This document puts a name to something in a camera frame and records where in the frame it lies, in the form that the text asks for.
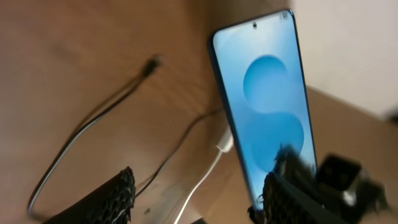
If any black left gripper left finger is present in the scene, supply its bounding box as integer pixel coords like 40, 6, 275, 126
43, 167, 136, 224

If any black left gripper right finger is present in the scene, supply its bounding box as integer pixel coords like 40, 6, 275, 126
248, 172, 345, 224

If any blue Galaxy smartphone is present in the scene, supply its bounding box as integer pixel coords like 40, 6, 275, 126
208, 9, 317, 210

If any black USB charging cable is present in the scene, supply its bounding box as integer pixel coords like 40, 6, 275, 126
26, 54, 224, 222

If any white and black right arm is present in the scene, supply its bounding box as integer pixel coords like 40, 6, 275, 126
263, 146, 391, 223

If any white power strip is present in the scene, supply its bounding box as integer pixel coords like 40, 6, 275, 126
216, 126, 234, 153

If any white power strip cord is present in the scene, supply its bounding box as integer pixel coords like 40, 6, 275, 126
172, 149, 224, 224

